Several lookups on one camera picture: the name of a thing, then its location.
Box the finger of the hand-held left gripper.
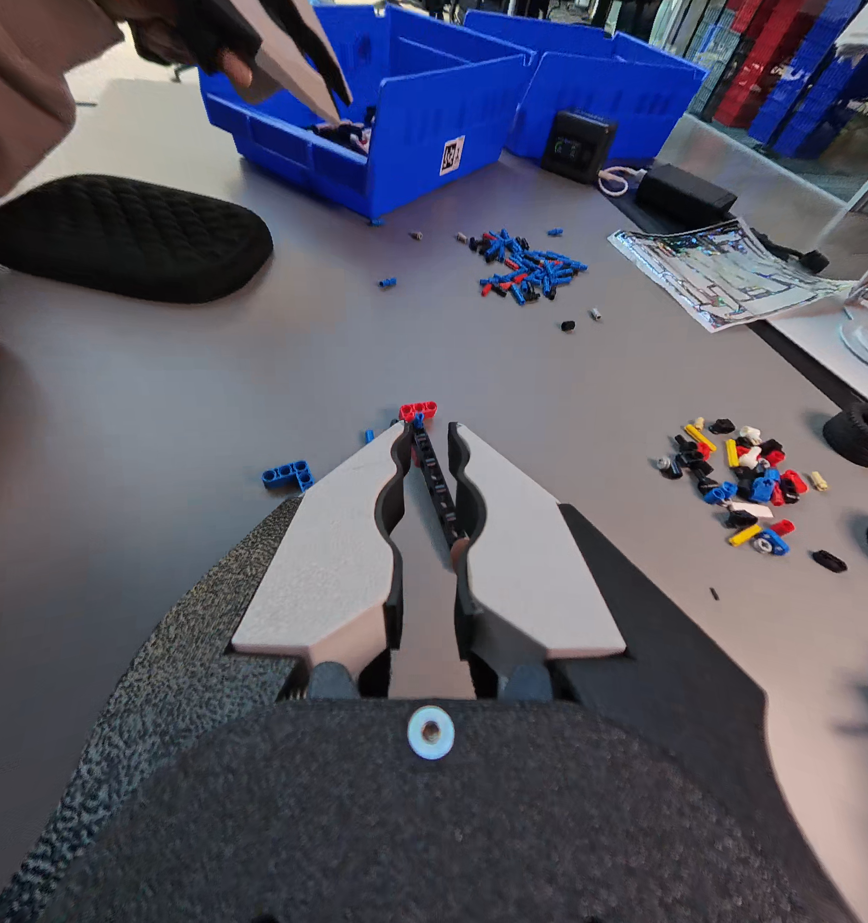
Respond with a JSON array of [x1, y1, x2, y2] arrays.
[[228, 0, 342, 124], [282, 0, 354, 107]]

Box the heap of dark lego parts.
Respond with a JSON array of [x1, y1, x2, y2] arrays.
[[307, 108, 373, 152]]

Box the black cable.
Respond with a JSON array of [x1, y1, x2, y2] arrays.
[[751, 231, 831, 274]]

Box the pile of mixed lego pieces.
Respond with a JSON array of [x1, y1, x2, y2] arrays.
[[656, 417, 830, 558]]

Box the black power station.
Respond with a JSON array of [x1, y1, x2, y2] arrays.
[[541, 108, 618, 185]]

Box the stack of red blue crates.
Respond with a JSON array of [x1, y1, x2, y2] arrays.
[[686, 0, 868, 160]]

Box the black and red lego assembly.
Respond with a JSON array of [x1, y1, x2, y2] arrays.
[[394, 401, 472, 571]]

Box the plain blue storage bin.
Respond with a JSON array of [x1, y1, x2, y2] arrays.
[[463, 9, 709, 161]]

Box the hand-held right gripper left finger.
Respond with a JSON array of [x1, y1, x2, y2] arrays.
[[230, 420, 413, 675]]

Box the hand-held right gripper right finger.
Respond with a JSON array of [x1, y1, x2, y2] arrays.
[[450, 423, 628, 682]]

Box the person's left hand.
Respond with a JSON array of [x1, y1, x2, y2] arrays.
[[127, 14, 254, 89]]

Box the instruction sheet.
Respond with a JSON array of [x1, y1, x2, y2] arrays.
[[608, 218, 856, 334]]

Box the blue storage bin white tag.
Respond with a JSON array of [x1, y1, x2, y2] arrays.
[[199, 3, 536, 221]]

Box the black power adapter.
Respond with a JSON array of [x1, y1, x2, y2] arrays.
[[636, 163, 738, 225]]

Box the pile of small lego pins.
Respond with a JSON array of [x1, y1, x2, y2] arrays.
[[468, 229, 588, 305]]

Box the blue angled lego beam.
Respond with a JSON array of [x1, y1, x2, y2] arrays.
[[262, 460, 315, 493]]

